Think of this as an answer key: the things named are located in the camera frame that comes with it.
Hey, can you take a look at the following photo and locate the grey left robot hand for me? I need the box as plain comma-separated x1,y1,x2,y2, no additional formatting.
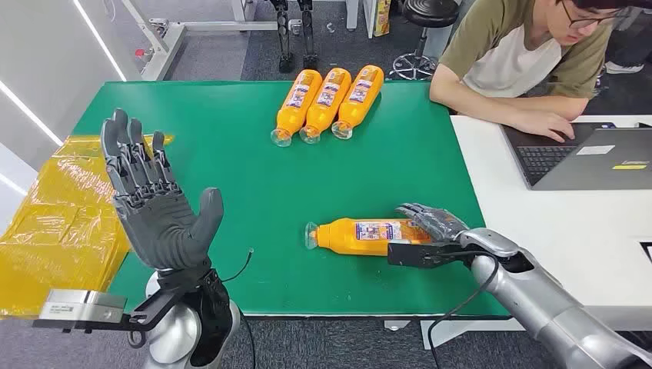
100,108,225,272

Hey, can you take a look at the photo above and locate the person's right hand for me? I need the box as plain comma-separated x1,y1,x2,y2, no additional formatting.
511,109,577,144

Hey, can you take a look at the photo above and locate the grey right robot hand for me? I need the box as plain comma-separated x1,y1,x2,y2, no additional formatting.
396,202,470,244

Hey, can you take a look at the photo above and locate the orange bottle with clear cap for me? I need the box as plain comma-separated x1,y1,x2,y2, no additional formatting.
298,67,353,145
270,68,324,148
304,218,434,258
331,65,385,141

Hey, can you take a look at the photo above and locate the grey laptop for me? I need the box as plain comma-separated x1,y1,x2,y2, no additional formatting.
501,121,652,192

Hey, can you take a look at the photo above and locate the person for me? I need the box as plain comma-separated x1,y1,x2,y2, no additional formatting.
429,0,630,144

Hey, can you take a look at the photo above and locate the white shoe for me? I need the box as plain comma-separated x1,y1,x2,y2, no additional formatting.
604,61,645,76

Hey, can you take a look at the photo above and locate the green table mat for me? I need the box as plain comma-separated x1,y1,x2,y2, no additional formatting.
71,80,511,317

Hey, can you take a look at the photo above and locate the yellow plastic bag stack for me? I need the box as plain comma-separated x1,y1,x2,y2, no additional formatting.
0,133,175,321

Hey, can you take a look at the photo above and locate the black round stool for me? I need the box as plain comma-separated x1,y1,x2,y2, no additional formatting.
389,0,461,81

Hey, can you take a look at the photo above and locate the white light strip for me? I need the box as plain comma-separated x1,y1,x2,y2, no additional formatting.
0,80,65,148
71,0,128,82

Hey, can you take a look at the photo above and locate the yellow printed box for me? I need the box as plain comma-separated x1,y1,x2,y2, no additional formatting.
373,0,392,38

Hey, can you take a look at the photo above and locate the black stand leg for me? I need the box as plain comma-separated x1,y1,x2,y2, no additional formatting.
298,0,320,70
270,0,295,74

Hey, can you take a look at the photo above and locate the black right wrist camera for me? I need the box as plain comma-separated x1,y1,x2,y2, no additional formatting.
388,242,476,270

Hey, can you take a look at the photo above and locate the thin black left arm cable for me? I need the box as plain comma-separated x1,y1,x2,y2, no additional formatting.
223,248,254,284

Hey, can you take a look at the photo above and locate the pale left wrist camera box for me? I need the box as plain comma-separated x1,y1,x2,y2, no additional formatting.
32,289,128,334

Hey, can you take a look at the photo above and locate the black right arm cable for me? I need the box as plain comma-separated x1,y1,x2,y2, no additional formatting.
427,254,501,369

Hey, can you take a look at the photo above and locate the white metal table frame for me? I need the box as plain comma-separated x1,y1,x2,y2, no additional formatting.
119,0,278,81

